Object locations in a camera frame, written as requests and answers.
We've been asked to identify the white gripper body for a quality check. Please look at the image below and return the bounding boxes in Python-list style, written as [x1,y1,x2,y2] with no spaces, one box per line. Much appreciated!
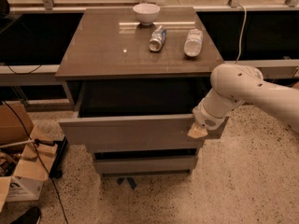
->
[192,89,243,130]

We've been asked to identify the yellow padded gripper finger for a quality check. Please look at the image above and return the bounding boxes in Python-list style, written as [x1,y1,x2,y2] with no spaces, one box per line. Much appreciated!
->
[188,122,207,139]

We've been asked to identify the grey top drawer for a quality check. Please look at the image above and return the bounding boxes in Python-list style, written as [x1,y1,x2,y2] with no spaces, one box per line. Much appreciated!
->
[58,81,230,151]

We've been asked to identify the grey drawer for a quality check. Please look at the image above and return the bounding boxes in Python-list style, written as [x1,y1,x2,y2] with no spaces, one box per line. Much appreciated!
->
[58,81,230,151]
[93,156,197,175]
[94,147,197,159]

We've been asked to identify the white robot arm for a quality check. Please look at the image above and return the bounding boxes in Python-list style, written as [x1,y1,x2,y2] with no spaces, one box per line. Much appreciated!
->
[188,63,299,139]

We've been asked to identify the grey middle drawer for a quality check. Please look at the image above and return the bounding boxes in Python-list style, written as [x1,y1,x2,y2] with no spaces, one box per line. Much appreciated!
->
[94,147,197,159]

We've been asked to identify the grey drawer cabinet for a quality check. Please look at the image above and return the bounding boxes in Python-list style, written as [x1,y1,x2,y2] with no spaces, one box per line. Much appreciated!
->
[56,7,223,176]

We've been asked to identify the grey bottom drawer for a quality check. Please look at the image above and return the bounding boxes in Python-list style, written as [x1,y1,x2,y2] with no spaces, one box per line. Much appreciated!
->
[93,156,197,175]

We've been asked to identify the open cardboard box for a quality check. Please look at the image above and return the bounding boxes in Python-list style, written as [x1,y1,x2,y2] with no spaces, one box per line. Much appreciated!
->
[0,105,58,212]

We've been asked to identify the white plastic bottle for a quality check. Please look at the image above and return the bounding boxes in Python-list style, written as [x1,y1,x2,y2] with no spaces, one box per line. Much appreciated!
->
[184,29,203,57]

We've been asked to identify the blue tape cross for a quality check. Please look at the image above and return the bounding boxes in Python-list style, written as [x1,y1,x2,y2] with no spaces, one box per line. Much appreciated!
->
[117,177,137,190]

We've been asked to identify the crushed blue white can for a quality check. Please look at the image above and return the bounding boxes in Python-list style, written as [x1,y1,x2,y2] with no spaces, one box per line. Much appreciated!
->
[149,26,166,52]

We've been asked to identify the white ceramic bowl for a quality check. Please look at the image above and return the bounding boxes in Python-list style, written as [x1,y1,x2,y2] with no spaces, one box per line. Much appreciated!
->
[133,3,160,25]

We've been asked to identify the black metal stand leg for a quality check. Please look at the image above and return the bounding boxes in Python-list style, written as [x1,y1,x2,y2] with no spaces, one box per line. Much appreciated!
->
[50,137,68,179]

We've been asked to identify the black shoe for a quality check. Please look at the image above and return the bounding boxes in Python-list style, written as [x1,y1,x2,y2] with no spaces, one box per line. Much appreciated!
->
[10,206,41,224]

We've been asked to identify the white hanging cable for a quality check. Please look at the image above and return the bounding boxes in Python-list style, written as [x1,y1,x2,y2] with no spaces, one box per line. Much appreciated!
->
[234,3,248,64]

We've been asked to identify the black floor cable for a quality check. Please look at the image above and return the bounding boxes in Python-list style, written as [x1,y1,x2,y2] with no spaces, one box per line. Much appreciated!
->
[2,100,70,224]

